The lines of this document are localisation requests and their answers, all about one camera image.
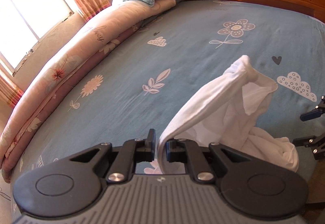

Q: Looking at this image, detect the white long sleeve shirt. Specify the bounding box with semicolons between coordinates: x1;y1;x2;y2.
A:
158;55;299;174

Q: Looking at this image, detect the pink curtain left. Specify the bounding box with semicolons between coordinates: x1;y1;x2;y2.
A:
0;69;24;109

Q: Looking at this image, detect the blue floral bed sheet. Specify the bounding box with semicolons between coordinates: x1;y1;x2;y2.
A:
12;0;324;223

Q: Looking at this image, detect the pink floral folded quilt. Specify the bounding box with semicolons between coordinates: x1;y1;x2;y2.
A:
1;0;176;183

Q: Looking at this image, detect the window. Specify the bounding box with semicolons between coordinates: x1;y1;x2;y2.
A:
1;0;84;76

